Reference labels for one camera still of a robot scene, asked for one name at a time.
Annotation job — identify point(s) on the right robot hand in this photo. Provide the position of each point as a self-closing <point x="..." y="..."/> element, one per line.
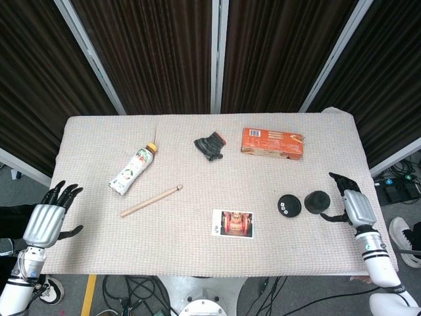
<point x="360" y="210"/>

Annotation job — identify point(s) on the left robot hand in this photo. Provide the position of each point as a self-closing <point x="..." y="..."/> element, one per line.
<point x="42" y="222"/>

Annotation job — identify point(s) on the black dome-shaped object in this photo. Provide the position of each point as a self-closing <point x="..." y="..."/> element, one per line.
<point x="316" y="201"/>

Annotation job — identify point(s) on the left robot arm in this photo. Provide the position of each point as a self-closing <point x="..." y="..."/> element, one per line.
<point x="16" y="293"/>

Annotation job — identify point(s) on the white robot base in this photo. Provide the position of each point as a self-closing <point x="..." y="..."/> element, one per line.
<point x="200" y="296"/>

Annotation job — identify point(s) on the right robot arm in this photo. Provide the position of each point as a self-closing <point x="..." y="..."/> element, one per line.
<point x="381" y="266"/>

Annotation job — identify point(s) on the black round disc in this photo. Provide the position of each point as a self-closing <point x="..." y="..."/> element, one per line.
<point x="293" y="202"/>

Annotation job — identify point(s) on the black trouser leg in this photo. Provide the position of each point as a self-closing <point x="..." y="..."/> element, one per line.
<point x="11" y="220"/>

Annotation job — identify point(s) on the black pedal blue sticker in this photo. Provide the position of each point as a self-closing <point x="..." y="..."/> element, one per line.
<point x="393" y="193"/>

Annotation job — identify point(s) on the white black sneaker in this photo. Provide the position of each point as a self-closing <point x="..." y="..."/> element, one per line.
<point x="54" y="291"/>
<point x="398" y="230"/>

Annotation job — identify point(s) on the black pedal green sticker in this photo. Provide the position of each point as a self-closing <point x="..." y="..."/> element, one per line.
<point x="411" y="189"/>

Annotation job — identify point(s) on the tea bottle yellow cap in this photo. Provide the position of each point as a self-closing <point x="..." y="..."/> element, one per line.
<point x="133" y="168"/>

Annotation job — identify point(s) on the orange snack box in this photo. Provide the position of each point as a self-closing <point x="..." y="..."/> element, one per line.
<point x="273" y="143"/>

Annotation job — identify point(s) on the wooden stick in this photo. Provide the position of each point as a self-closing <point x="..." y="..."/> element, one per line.
<point x="151" y="200"/>

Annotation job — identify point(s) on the red temple postcard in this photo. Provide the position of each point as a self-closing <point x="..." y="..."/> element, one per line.
<point x="235" y="224"/>

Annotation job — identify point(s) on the dark brown partition panel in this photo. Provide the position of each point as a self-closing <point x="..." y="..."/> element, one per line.
<point x="388" y="82"/>
<point x="33" y="82"/>
<point x="158" y="49"/>
<point x="273" y="49"/>

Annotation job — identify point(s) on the beige waffle tablecloth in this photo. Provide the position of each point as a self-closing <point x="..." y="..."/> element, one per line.
<point x="197" y="256"/>

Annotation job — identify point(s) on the black glove orange cuff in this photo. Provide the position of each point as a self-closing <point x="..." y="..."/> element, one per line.
<point x="208" y="145"/>

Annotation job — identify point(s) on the grey partition base rail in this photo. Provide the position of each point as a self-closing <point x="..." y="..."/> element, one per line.
<point x="23" y="164"/>
<point x="394" y="156"/>

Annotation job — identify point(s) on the grey partition post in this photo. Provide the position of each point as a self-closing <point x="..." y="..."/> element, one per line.
<point x="218" y="49"/>
<point x="335" y="52"/>
<point x="89" y="52"/>

